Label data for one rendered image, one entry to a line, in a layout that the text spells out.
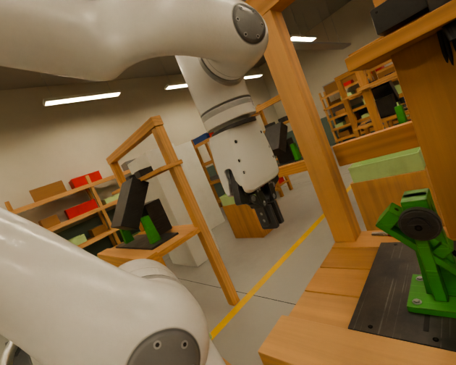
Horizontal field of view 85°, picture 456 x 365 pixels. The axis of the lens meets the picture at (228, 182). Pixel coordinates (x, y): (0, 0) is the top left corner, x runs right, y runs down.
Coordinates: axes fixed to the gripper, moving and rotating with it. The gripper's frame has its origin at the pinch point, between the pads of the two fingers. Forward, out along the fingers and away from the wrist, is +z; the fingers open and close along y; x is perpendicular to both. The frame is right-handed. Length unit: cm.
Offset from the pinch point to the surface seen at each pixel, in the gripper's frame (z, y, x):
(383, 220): 17.4, -31.2, 6.5
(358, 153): 8, -74, -7
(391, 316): 40.0, -25.3, 2.7
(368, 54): -22, -53, 10
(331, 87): -96, -1050, -325
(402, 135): 6, -74, 8
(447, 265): 29.3, -31.2, 15.6
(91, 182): -73, -169, -592
